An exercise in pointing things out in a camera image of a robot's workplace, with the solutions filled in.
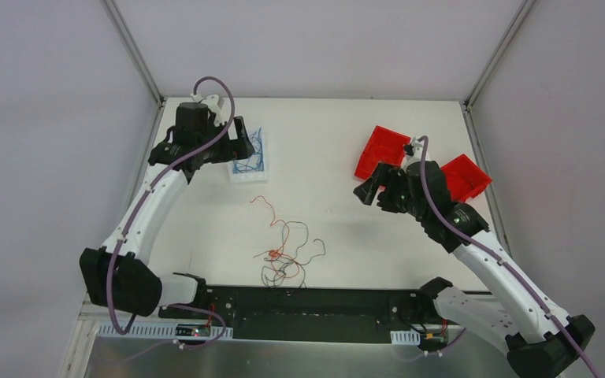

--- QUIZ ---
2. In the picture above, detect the blue wire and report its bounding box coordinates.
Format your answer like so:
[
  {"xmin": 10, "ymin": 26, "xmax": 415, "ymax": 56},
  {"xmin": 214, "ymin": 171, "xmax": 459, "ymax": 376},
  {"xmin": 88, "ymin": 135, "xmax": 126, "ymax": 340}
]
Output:
[{"xmin": 232, "ymin": 128, "xmax": 265, "ymax": 174}]

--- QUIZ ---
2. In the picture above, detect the orange wire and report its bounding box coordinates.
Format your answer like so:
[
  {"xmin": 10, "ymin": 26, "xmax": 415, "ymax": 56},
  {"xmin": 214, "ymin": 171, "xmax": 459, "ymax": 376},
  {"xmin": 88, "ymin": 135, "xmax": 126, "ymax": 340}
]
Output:
[{"xmin": 250, "ymin": 195, "xmax": 308, "ymax": 289}]

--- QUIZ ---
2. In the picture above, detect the black wire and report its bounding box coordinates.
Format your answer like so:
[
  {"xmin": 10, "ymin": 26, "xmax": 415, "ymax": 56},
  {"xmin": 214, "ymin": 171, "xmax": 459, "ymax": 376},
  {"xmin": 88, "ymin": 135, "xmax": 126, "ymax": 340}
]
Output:
[{"xmin": 260, "ymin": 220, "xmax": 328, "ymax": 289}]

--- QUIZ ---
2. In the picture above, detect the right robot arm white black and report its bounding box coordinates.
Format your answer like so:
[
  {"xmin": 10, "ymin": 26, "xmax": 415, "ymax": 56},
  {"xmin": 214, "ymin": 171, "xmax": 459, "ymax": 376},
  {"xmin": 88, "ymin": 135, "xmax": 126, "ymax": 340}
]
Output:
[{"xmin": 353, "ymin": 161, "xmax": 595, "ymax": 377}]

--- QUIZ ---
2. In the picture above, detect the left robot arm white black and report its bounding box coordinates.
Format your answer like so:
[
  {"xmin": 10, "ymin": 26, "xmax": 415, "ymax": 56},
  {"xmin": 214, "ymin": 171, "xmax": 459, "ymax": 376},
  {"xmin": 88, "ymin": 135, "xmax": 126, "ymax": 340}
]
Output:
[{"xmin": 79, "ymin": 100, "xmax": 254, "ymax": 319}]

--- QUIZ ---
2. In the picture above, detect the white plastic tray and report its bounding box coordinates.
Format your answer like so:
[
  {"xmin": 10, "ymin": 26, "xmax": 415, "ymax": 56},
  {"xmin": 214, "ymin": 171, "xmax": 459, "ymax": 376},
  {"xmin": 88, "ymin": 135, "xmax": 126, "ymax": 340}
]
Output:
[{"xmin": 228, "ymin": 128, "xmax": 269, "ymax": 184}]

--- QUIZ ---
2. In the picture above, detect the far red plastic bin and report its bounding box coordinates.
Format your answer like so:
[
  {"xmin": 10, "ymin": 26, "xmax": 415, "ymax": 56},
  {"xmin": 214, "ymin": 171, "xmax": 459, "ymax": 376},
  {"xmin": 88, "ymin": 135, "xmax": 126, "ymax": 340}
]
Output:
[{"xmin": 354, "ymin": 125, "xmax": 411, "ymax": 180}]

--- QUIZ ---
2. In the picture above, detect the red plastic bin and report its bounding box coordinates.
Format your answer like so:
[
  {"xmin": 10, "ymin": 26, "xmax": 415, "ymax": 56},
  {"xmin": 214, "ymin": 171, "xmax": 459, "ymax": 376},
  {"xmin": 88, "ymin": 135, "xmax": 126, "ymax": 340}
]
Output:
[
  {"xmin": 354, "ymin": 125, "xmax": 411, "ymax": 180},
  {"xmin": 441, "ymin": 154, "xmax": 492, "ymax": 202}
]

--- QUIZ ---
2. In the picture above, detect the near red plastic bin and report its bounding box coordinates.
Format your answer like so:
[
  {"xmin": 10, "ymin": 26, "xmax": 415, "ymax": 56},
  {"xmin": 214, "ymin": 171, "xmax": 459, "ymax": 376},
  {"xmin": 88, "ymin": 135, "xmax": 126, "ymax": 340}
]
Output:
[{"xmin": 441, "ymin": 154, "xmax": 492, "ymax": 202}]

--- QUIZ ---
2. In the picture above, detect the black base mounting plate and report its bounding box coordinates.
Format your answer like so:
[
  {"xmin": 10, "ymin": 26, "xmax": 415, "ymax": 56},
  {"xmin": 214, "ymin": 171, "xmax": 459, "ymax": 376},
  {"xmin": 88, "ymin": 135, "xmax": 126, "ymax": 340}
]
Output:
[{"xmin": 158, "ymin": 286, "xmax": 442, "ymax": 343}]

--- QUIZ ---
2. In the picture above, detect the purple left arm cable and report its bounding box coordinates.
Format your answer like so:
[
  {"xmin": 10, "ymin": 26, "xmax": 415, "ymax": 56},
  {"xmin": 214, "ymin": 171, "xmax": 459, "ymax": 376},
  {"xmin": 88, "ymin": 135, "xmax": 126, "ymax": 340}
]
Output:
[{"xmin": 106, "ymin": 76, "xmax": 236, "ymax": 336}]

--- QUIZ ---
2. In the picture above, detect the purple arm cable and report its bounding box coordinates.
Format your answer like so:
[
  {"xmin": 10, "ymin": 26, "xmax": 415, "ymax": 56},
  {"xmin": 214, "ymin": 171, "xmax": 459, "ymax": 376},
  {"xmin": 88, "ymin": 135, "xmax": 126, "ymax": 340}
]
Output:
[
  {"xmin": 418, "ymin": 135, "xmax": 603, "ymax": 378},
  {"xmin": 106, "ymin": 76, "xmax": 236, "ymax": 336}
]

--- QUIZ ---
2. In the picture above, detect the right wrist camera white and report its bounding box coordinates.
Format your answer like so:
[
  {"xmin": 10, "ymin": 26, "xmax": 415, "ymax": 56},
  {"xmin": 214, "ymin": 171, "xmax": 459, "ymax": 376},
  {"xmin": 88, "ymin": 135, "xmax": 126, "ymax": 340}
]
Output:
[{"xmin": 401, "ymin": 139, "xmax": 423, "ymax": 170}]

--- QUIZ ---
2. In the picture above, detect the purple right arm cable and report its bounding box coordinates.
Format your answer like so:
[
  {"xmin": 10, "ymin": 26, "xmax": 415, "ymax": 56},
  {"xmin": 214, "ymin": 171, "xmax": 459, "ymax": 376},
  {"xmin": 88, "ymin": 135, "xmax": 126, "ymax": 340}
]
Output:
[{"xmin": 418, "ymin": 135, "xmax": 603, "ymax": 378}]

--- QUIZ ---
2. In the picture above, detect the right white slotted cable duct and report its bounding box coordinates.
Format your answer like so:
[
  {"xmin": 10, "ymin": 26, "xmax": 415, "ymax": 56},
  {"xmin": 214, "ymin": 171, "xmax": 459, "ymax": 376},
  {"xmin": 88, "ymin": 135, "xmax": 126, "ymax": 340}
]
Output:
[{"xmin": 390, "ymin": 330, "xmax": 421, "ymax": 346}]

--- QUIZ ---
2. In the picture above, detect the white slotted cable duct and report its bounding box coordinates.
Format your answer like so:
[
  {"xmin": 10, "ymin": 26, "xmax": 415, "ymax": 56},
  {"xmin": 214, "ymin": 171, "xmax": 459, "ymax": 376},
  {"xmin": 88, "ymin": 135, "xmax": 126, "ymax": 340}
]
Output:
[
  {"xmin": 96, "ymin": 322, "xmax": 233, "ymax": 342},
  {"xmin": 390, "ymin": 330, "xmax": 421, "ymax": 346}
]

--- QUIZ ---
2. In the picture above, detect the left white slotted cable duct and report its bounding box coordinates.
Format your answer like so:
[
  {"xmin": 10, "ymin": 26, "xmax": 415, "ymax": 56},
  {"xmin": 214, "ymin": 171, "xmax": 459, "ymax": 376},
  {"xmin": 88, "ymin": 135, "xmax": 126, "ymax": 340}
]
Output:
[{"xmin": 96, "ymin": 322, "xmax": 233, "ymax": 342}]

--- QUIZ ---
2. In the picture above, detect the aluminium frame rail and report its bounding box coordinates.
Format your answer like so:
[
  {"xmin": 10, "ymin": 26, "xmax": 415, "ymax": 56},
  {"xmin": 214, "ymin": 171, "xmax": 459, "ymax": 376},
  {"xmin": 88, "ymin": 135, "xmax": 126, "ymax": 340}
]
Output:
[{"xmin": 78, "ymin": 301, "xmax": 103, "ymax": 321}]

